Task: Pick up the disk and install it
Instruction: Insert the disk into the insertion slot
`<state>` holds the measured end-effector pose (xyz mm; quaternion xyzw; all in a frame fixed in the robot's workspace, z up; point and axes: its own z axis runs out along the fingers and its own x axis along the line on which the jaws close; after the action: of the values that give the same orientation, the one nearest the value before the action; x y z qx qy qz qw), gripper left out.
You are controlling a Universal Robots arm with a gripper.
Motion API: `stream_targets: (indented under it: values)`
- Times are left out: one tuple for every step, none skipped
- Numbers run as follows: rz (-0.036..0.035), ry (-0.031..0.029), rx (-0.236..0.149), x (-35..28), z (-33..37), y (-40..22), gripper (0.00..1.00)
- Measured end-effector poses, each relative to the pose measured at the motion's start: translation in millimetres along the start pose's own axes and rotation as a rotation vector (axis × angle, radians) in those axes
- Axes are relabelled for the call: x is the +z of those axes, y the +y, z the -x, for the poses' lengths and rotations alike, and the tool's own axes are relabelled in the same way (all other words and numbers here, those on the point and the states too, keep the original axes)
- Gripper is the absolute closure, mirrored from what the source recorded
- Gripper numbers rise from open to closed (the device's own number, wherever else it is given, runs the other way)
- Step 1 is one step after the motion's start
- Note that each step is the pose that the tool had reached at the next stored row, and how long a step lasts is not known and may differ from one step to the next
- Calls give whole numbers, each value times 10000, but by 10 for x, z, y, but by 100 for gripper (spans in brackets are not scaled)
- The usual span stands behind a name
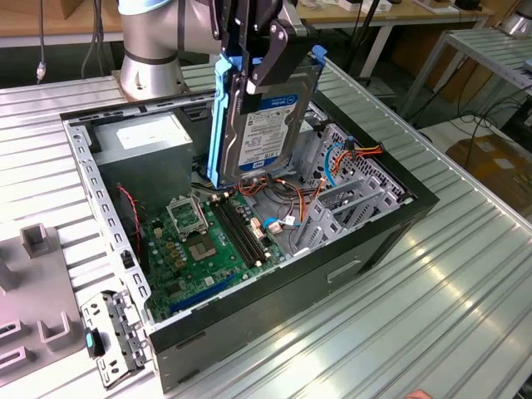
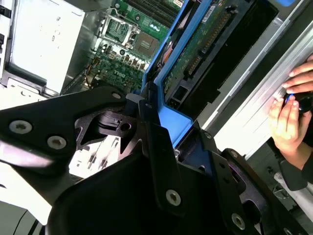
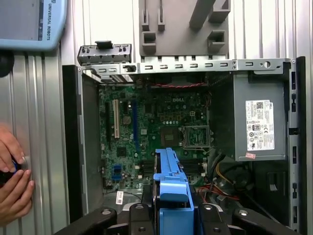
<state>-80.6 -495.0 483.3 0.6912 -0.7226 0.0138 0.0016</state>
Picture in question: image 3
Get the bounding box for yellow black wire bundle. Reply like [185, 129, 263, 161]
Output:
[215, 156, 236, 185]

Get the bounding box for black RAM slots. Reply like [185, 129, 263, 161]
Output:
[141, 158, 208, 177]

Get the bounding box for round black tool blue ring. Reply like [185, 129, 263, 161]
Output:
[0, 156, 32, 188]

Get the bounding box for CPU socket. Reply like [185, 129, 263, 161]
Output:
[181, 125, 214, 150]

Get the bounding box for person's right hand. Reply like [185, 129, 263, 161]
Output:
[0, 168, 35, 225]

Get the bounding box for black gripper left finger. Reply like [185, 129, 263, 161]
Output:
[52, 203, 156, 235]

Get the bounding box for blue expansion slot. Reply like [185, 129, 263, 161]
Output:
[132, 98, 140, 153]

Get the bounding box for black expansion slot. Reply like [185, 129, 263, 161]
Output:
[105, 102, 111, 145]

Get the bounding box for black round knob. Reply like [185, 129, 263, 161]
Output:
[0, 50, 15, 78]

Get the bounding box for orange red wire bundle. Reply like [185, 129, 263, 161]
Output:
[195, 183, 242, 202]

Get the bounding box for grey power supply unit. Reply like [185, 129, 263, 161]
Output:
[232, 73, 288, 162]

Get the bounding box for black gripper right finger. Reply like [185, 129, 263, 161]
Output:
[198, 203, 298, 235]

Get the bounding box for blue board header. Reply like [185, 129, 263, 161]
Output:
[112, 164, 122, 179]

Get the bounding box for grey parts rack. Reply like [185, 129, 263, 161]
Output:
[138, 0, 232, 60]

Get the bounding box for hard disk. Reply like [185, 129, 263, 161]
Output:
[152, 146, 203, 235]

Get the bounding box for red black twisted wire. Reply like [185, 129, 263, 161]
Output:
[150, 82, 206, 89]

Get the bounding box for pale blue teach pendant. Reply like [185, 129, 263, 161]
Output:
[0, 0, 68, 52]

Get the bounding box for white expansion slot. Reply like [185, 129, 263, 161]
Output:
[112, 99, 120, 138]

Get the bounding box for black open PC case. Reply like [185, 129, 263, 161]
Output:
[62, 56, 308, 235]

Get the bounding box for person's left hand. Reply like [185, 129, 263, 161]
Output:
[0, 123, 25, 173]

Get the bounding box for green motherboard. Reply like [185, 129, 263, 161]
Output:
[98, 84, 212, 194]

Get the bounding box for hinged metal slot bracket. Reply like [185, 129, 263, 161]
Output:
[77, 44, 133, 66]

